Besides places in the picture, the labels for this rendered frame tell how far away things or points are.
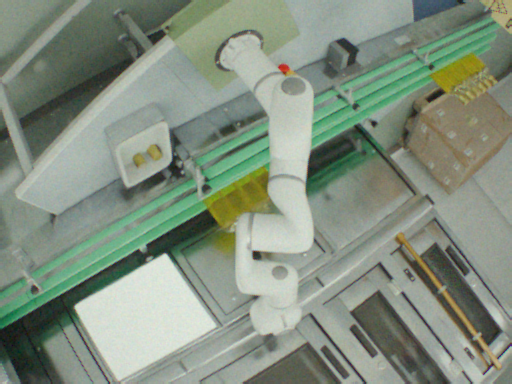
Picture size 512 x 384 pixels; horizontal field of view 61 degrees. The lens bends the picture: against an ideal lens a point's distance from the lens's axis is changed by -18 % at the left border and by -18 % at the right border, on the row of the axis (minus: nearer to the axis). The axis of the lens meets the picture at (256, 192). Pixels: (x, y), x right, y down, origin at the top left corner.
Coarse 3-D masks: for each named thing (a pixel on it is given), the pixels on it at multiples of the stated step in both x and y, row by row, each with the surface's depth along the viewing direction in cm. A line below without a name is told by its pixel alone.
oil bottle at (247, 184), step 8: (248, 176) 171; (240, 184) 169; (248, 184) 169; (256, 184) 169; (248, 192) 168; (256, 192) 168; (264, 192) 168; (256, 200) 166; (264, 200) 167; (256, 208) 166; (264, 208) 166
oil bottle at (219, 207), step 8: (216, 192) 167; (208, 200) 166; (216, 200) 166; (224, 200) 166; (208, 208) 169; (216, 208) 164; (224, 208) 164; (232, 208) 165; (216, 216) 165; (224, 216) 163; (232, 216) 163; (224, 224) 162; (232, 224) 162
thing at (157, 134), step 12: (144, 132) 140; (156, 132) 154; (120, 144) 138; (132, 144) 153; (144, 144) 157; (156, 144) 161; (168, 144) 152; (120, 156) 142; (132, 156) 157; (144, 156) 161; (168, 156) 158; (120, 168) 146; (132, 168) 159; (156, 168) 159; (132, 180) 157
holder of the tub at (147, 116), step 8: (152, 104) 146; (136, 112) 144; (144, 112) 144; (152, 112) 144; (160, 112) 144; (120, 120) 142; (128, 120) 142; (136, 120) 142; (144, 120) 143; (152, 120) 143; (160, 120) 143; (104, 128) 141; (112, 128) 141; (120, 128) 141; (128, 128) 141; (136, 128) 141; (144, 128) 141; (112, 136) 139; (120, 136) 139; (128, 136) 140; (112, 144) 140; (112, 152) 148; (120, 176) 158
